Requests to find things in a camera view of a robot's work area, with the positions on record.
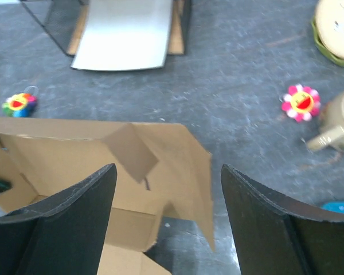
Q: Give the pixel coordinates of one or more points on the black wire wooden shelf rack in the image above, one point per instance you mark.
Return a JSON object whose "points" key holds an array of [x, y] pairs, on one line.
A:
{"points": [[64, 23]]}

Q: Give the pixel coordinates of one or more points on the rainbow flower toy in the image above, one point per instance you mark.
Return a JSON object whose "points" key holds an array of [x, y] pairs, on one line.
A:
{"points": [[21, 104]]}

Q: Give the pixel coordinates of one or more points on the floral beige plate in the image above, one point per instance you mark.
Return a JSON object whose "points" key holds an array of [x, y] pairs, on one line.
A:
{"points": [[328, 30]]}

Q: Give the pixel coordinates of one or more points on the white tray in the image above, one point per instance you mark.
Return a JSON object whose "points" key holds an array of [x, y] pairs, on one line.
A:
{"points": [[124, 35]]}

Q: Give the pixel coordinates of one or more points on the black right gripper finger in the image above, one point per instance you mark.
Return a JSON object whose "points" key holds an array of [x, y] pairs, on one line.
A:
{"points": [[276, 234]]}

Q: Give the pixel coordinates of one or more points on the blue dotted plate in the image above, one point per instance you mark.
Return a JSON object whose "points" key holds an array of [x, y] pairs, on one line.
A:
{"points": [[335, 206]]}

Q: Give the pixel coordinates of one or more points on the brown cardboard box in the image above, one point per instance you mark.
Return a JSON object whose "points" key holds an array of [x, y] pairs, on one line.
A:
{"points": [[162, 170]]}

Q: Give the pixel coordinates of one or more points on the pink flower toy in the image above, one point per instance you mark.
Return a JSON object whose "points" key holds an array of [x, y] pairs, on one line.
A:
{"points": [[301, 103]]}

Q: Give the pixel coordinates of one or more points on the beige ceramic mug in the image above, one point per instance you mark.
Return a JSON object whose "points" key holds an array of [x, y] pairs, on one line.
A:
{"points": [[331, 126]]}

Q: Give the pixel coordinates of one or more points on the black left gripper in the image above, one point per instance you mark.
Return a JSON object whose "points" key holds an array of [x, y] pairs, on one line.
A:
{"points": [[62, 234]]}

